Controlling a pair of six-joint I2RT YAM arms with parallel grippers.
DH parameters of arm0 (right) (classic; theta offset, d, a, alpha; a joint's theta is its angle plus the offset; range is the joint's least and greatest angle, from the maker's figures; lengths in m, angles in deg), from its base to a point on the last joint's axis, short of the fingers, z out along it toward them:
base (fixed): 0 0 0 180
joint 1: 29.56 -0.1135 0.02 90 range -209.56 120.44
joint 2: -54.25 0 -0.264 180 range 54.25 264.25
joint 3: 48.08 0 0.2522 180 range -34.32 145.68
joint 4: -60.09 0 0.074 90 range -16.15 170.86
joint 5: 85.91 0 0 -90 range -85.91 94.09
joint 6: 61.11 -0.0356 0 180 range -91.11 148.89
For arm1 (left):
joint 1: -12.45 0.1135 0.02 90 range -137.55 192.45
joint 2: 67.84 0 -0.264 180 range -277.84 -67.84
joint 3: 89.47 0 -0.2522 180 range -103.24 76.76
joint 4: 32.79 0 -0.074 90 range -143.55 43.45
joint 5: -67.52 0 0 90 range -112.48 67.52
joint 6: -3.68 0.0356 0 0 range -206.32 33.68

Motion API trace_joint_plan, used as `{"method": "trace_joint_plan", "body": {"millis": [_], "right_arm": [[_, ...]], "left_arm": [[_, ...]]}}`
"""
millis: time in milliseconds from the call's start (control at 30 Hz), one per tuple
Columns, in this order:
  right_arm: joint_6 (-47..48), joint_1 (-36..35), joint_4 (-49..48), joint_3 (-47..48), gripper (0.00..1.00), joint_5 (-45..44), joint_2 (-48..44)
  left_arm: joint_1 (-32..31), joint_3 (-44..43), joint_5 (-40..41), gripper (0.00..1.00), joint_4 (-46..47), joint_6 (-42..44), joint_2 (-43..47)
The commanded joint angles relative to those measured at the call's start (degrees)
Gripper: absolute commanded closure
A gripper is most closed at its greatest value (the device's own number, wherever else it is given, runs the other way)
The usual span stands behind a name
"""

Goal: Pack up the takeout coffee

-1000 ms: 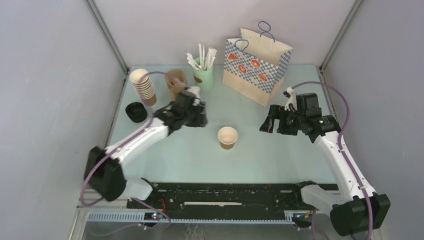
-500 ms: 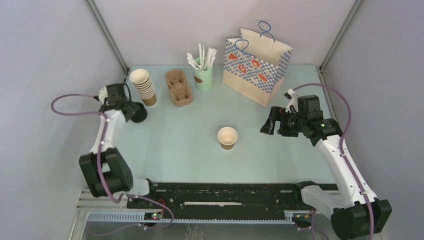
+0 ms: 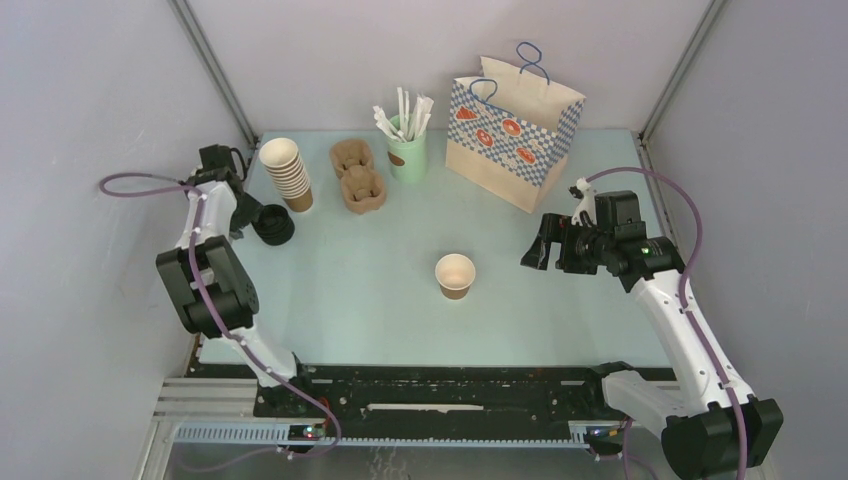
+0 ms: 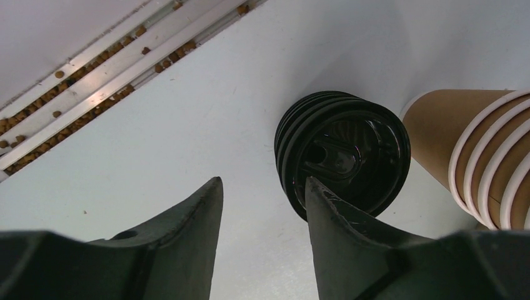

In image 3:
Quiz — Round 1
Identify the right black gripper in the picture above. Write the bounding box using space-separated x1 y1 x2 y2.
520 213 612 275

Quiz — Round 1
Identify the brown paper coffee cup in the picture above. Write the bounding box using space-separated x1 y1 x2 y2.
435 253 476 300

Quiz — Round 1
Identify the brown pulp cup carrier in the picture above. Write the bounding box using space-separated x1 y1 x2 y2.
340 165 387 215

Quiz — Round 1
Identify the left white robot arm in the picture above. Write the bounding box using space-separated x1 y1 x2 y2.
156 144 316 417

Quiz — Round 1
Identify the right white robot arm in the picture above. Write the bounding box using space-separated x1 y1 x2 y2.
521 191 784 479

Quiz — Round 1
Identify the stack of paper cups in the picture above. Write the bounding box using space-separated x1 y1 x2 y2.
259 138 314 213

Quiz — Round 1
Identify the stack of black lids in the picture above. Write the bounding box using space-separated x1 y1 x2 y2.
251 204 295 246

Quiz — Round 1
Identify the blue checkered paper bag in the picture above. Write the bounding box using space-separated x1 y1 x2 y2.
445 41 586 213

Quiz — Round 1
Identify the green straw holder cup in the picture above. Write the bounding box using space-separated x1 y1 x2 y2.
387 131 429 184

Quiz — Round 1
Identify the white wrapped straws bundle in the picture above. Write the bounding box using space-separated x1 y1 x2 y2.
372 87 435 143

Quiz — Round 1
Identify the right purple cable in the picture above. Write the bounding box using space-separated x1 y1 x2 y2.
582 166 750 480

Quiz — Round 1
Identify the aluminium frame rail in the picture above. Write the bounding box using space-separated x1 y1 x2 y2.
134 378 618 479

